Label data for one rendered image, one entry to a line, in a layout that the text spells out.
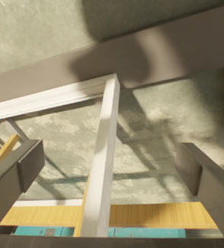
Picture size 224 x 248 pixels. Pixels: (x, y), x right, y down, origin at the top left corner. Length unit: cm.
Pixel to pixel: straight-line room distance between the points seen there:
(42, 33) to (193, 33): 67
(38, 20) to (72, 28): 16
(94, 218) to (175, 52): 70
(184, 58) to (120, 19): 32
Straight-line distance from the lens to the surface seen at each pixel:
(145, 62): 85
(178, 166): 17
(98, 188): 49
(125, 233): 212
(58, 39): 95
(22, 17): 100
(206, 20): 85
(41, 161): 17
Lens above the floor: 85
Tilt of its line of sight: 49 degrees down
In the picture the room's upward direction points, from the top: 169 degrees counter-clockwise
